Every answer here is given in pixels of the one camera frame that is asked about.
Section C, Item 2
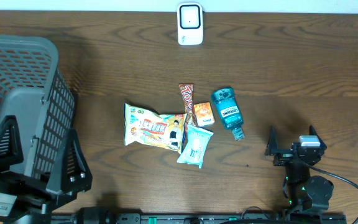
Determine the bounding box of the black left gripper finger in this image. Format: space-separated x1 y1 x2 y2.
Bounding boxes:
46 129 93 195
0 115 24 172

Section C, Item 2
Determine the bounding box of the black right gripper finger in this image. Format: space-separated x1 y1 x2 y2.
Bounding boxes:
309 125 327 149
264 126 278 156

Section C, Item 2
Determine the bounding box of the teal Listerine mouthwash bottle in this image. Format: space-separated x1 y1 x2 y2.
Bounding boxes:
211 87 245 141

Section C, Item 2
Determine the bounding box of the orange tissue packet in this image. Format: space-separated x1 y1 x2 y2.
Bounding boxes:
194 102 215 127

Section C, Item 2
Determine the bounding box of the light teal snack packet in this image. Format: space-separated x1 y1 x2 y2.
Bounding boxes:
177 124 214 169

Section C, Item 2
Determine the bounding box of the grey plastic mesh basket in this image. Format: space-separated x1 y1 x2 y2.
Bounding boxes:
0 35 75 179

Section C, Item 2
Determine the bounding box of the yellow snack chip bag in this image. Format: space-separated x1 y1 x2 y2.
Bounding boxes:
124 103 187 153

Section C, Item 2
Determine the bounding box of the red Top chocolate bar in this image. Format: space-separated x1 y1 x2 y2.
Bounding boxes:
178 83 199 131

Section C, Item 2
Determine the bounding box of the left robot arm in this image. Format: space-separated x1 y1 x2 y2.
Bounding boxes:
0 115 114 223

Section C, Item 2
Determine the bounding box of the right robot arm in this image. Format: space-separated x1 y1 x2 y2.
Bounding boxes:
265 126 334 221

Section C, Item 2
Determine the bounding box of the white barcode scanner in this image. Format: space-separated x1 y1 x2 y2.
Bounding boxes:
177 2 204 45

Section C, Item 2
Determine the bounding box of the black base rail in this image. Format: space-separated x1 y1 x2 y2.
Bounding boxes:
50 212 347 224

